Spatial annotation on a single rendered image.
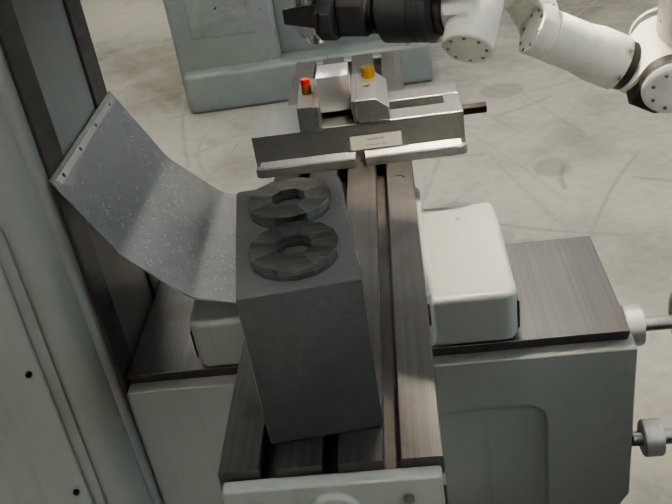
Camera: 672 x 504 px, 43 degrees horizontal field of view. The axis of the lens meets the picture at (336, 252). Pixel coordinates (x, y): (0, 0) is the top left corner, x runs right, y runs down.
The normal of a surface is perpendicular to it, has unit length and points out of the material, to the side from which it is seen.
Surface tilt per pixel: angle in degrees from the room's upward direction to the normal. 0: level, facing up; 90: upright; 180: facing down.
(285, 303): 90
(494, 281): 0
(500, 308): 90
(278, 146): 90
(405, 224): 0
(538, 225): 0
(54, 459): 89
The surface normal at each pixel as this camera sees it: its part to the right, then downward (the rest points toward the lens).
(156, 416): -0.03, 0.54
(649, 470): -0.14, -0.84
